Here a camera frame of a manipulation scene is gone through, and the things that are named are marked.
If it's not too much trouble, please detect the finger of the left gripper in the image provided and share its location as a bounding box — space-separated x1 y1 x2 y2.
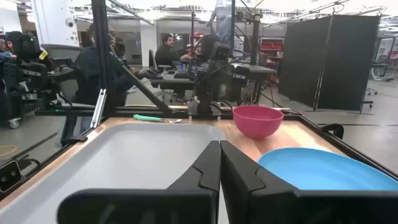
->
189 60 223 82
222 63 251 82

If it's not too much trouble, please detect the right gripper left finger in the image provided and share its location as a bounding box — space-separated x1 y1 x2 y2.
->
57 140 221 224

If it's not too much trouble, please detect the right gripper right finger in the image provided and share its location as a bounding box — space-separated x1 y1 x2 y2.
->
220 139 398 224

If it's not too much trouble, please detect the pink bowl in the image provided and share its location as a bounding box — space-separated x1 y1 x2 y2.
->
232 105 284 140

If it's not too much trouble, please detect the light blue plate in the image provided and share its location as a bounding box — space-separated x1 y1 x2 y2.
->
257 147 398 191

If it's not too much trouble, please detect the teal handled spoon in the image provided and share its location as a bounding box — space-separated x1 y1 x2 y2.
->
132 114 183 124

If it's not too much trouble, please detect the grey plastic tray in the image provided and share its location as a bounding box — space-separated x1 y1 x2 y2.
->
0 122 226 224

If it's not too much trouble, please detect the black keyboard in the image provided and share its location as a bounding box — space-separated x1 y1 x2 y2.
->
174 63 191 78

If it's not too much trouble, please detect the black desk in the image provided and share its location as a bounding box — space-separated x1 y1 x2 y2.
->
150 63 277 105

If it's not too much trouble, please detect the person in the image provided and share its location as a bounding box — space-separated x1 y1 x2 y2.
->
154 34 192 68
0 37 15 62
73 23 162 106

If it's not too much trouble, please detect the red storage shelf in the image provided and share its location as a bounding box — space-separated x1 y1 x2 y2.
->
259 37 284 52

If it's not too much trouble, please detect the black folding partition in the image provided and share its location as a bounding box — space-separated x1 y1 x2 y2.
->
278 14 382 112

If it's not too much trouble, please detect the white column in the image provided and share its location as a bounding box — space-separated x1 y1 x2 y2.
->
30 0 80 47

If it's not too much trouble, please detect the black robot station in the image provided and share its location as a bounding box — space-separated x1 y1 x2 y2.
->
0 30 63 129

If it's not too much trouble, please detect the black cable clip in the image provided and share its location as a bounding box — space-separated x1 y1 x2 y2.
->
322 123 345 140

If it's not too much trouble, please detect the silver metal bracket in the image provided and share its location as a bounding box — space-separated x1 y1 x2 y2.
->
90 88 107 128

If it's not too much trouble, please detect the small black camera box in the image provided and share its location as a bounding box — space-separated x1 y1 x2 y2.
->
0 160 23 193

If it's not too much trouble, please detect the yellow cable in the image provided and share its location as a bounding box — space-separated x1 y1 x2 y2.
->
0 144 18 158

